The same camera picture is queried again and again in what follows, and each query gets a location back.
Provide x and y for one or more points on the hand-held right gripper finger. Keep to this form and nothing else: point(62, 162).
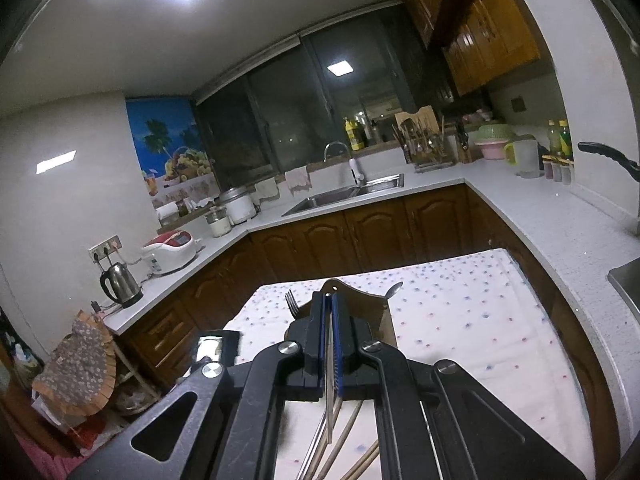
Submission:
point(337, 340)
point(326, 332)

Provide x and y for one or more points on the wooden utensil holder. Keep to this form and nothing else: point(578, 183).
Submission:
point(370, 317)

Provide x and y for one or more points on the metal utensil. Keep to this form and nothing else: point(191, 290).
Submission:
point(330, 420)

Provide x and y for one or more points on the wooden chopstick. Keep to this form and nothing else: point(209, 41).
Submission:
point(340, 440)
point(362, 460)

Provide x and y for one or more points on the metal chopstick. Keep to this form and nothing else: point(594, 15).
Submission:
point(311, 452)

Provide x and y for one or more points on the metal fork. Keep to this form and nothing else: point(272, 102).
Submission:
point(291, 305)

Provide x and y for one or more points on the metal spoon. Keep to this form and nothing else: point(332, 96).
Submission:
point(395, 288)

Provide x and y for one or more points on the lower wooden cabinets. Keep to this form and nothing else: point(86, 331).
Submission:
point(350, 232)

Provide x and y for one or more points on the wooden cabinets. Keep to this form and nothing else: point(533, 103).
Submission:
point(350, 232)
point(480, 35)

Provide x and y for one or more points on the red white rice cooker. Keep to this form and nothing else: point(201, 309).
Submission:
point(170, 255)

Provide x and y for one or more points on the dotted white tablecloth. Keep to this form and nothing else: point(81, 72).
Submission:
point(450, 320)

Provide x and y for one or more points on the glass jar with lid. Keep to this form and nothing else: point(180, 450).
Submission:
point(219, 225)

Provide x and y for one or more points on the steel electric kettle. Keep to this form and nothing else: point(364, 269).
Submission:
point(122, 282)

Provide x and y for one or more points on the stainless steel sink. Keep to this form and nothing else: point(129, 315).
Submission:
point(325, 203)

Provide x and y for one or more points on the white cooker pot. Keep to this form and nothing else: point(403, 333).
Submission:
point(240, 207)

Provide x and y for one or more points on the paper towel roll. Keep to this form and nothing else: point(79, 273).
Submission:
point(167, 214)

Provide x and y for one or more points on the floral fabric cover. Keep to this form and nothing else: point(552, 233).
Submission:
point(75, 365)

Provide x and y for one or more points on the white hanging cloth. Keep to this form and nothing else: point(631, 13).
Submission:
point(266, 188)

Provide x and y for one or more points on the pink hanging cloth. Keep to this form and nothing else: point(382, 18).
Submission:
point(297, 178)

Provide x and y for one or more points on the chrome faucet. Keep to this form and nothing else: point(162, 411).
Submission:
point(356, 170)

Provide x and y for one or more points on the dark bottle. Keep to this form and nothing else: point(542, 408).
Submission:
point(373, 134)

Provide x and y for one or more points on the metal dish rack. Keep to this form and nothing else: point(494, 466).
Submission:
point(425, 152)

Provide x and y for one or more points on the dark kitchen window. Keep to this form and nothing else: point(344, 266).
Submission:
point(280, 120)

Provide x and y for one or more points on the knife block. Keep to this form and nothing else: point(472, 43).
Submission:
point(464, 152)

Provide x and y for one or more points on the wooden cutting board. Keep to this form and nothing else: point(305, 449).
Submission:
point(422, 115)

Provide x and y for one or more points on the pink basin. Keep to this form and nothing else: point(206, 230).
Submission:
point(490, 151)

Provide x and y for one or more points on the green bowl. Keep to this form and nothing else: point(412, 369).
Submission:
point(492, 134)

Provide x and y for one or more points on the translucent pitcher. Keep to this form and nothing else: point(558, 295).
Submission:
point(527, 160)

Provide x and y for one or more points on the spice jar rack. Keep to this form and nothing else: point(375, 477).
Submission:
point(557, 170)

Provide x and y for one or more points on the green cap bottle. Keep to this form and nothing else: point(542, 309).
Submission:
point(551, 137)

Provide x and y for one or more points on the stainless steel tray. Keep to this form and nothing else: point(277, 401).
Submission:
point(627, 280)

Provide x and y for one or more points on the yellow green bottle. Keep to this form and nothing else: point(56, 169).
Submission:
point(565, 139)

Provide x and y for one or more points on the upper wooden cabinets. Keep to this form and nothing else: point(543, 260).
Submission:
point(480, 35)

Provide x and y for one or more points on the wall power socket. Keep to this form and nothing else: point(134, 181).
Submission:
point(102, 250)

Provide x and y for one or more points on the fruit beach wall poster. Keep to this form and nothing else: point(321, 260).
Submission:
point(150, 130)

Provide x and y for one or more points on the dark wall outlet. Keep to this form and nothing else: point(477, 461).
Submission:
point(518, 105)

